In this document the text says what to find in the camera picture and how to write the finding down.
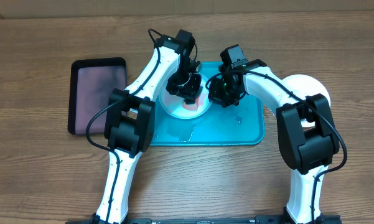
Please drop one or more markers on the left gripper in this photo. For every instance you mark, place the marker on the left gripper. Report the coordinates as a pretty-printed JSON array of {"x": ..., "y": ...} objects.
[{"x": 189, "y": 93}]

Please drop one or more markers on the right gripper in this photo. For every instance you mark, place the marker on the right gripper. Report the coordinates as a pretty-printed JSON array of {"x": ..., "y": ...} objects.
[{"x": 218, "y": 98}]

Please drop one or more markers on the green and red sponge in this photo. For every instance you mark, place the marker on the green and red sponge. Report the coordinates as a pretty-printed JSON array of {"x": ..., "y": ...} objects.
[{"x": 196, "y": 104}]

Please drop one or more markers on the light blue plate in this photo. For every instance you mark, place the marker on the light blue plate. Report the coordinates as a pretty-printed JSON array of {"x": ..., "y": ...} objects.
[{"x": 177, "y": 109}]

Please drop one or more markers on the white pink plate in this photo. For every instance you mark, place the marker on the white pink plate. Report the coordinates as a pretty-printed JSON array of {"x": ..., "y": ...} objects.
[{"x": 302, "y": 86}]

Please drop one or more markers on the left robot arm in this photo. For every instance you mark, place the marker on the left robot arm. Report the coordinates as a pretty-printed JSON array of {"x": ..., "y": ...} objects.
[{"x": 130, "y": 117}]

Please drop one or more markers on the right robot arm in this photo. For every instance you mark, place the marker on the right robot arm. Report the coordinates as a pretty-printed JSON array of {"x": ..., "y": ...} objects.
[{"x": 307, "y": 137}]

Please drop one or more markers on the teal plastic serving tray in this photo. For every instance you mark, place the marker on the teal plastic serving tray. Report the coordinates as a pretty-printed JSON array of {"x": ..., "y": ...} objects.
[{"x": 215, "y": 126}]

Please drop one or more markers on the black rectangular tray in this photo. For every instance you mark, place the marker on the black rectangular tray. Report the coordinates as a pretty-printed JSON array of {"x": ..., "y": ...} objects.
[{"x": 91, "y": 84}]

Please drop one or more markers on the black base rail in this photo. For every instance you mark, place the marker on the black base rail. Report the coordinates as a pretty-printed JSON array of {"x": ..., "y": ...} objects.
[{"x": 199, "y": 221}]

